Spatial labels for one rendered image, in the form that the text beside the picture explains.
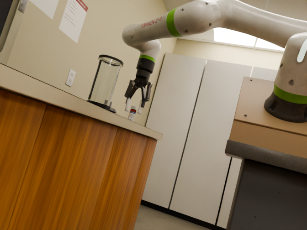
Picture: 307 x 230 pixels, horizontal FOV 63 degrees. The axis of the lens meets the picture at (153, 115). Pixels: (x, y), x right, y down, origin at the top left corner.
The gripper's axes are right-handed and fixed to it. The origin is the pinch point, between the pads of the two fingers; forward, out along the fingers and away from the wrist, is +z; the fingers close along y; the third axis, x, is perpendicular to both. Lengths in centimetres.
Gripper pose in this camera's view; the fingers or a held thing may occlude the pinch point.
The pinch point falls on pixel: (134, 107)
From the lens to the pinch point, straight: 133.3
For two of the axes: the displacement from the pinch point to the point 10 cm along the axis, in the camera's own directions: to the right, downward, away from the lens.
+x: -4.6, -2.2, -8.6
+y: -8.5, -1.7, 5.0
